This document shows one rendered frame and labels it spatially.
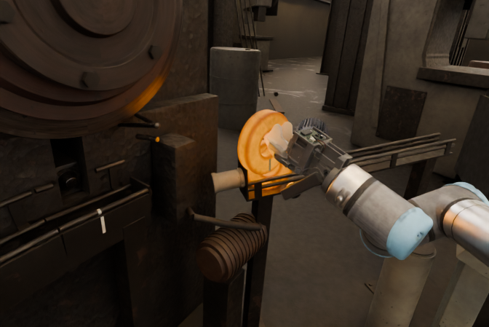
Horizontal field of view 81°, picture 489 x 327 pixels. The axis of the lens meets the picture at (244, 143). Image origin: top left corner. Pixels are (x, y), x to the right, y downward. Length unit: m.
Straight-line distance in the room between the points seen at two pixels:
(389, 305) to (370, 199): 0.62
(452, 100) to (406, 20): 0.76
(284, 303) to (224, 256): 0.65
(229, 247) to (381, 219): 0.44
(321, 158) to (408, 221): 0.18
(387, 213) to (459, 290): 0.58
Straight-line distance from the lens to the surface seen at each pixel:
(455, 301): 1.12
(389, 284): 1.08
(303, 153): 0.59
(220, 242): 0.83
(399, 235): 0.55
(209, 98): 0.93
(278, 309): 1.40
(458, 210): 0.65
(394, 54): 3.00
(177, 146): 0.74
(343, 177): 0.56
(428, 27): 2.92
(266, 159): 0.70
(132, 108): 0.64
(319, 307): 1.45
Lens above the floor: 1.07
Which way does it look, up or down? 21 degrees down
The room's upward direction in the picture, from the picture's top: 4 degrees clockwise
